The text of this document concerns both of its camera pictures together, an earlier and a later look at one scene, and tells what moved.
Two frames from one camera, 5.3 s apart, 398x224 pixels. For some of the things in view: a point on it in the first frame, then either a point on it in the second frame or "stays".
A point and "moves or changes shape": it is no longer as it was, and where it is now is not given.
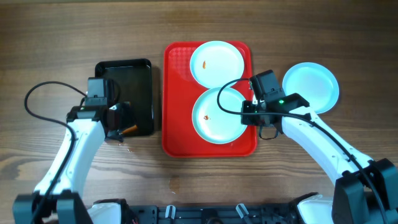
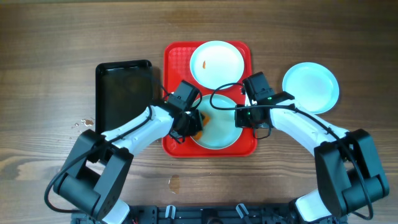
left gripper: x=128 y=119 → x=196 y=126
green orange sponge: x=130 y=129 moves or changes shape
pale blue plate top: x=214 y=63 stays
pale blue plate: x=214 y=125 moves or changes shape
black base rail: x=278 y=214 stays
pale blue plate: x=314 y=83 stays
